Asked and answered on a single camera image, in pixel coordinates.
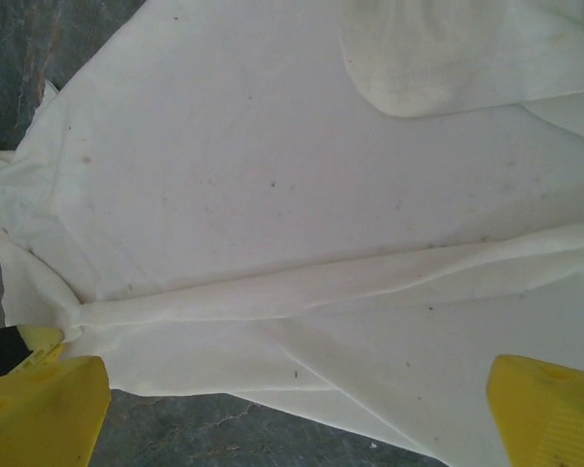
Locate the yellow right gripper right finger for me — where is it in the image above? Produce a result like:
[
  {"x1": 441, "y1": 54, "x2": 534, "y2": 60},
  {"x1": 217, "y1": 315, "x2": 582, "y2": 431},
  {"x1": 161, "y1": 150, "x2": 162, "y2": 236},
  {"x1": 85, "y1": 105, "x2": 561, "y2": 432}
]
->
[{"x1": 485, "y1": 353, "x2": 584, "y2": 467}]

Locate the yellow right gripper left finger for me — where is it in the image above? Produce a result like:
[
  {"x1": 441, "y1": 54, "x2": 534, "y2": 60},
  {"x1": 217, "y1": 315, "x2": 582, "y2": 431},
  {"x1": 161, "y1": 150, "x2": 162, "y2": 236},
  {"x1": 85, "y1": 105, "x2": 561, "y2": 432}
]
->
[{"x1": 0, "y1": 324, "x2": 111, "y2": 467}]

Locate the white t-shirt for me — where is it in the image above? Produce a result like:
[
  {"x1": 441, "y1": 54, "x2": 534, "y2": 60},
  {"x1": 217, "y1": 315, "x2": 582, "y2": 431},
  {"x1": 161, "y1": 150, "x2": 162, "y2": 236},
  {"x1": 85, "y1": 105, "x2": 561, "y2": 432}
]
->
[{"x1": 0, "y1": 0, "x2": 584, "y2": 467}]

